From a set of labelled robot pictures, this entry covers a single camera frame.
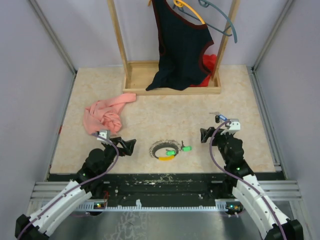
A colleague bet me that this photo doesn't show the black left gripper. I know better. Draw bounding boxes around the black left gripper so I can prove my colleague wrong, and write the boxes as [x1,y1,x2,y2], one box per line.
[99,137,136,175]

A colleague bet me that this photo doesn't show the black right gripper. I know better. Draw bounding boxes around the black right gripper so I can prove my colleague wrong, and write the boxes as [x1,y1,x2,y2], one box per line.
[200,127,234,165]

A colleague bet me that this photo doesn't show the green tagged key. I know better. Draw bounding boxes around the green tagged key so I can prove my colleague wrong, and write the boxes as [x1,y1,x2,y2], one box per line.
[181,141,193,152]

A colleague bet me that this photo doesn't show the large keyring with small rings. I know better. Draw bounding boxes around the large keyring with small rings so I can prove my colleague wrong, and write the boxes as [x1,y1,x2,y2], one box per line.
[149,139,181,161]

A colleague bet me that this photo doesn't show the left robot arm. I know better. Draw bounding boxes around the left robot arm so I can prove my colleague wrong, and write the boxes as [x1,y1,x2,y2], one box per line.
[14,135,137,240]

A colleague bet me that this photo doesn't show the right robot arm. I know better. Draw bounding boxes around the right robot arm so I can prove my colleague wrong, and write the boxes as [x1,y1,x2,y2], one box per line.
[200,127,304,240]

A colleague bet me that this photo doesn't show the blue tagged key bunch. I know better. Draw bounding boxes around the blue tagged key bunch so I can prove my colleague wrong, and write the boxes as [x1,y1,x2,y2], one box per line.
[210,112,228,124]

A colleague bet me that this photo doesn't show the pink cloth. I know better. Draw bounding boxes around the pink cloth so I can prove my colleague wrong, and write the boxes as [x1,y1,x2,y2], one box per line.
[83,93,137,136]

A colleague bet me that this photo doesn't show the red cloth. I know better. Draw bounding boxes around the red cloth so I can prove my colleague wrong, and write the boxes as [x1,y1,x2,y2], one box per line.
[190,54,217,87]

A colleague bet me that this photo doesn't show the wooden clothes rack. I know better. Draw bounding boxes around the wooden clothes rack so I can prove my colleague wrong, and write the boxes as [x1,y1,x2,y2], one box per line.
[107,0,240,96]

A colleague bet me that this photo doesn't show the dark navy tank top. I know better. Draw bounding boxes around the dark navy tank top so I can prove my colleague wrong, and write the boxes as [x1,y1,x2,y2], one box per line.
[146,0,214,91]

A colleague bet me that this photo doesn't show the grey blue clothes hanger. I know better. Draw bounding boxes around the grey blue clothes hanger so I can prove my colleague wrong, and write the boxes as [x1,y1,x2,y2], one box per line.
[197,0,239,44]

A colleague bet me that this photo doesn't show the yellow clothes hanger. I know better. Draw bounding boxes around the yellow clothes hanger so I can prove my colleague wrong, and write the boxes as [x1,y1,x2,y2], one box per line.
[147,0,207,26]

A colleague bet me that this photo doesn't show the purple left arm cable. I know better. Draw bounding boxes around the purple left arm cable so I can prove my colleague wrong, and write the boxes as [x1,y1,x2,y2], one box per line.
[17,132,120,239]

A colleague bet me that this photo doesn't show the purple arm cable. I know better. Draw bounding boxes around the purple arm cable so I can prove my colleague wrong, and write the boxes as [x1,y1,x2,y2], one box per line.
[209,120,287,240]
[17,132,120,239]

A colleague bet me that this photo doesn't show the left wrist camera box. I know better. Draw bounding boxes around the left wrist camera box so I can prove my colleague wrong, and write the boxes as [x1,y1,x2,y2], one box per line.
[96,129,111,142]

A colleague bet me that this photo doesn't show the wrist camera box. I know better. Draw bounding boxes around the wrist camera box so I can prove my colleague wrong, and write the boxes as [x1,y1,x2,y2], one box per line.
[96,129,111,142]
[224,118,241,134]

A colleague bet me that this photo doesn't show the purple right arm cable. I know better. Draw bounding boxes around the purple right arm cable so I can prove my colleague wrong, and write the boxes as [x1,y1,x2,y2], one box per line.
[209,120,287,240]

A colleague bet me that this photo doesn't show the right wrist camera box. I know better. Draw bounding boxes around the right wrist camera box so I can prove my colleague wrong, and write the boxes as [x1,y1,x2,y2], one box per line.
[224,118,241,134]

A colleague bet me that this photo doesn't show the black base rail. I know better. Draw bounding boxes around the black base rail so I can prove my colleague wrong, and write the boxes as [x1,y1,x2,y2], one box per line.
[47,171,286,208]

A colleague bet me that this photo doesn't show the white cable duct strip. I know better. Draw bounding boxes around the white cable duct strip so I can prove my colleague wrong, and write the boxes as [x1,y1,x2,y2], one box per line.
[74,199,246,213]

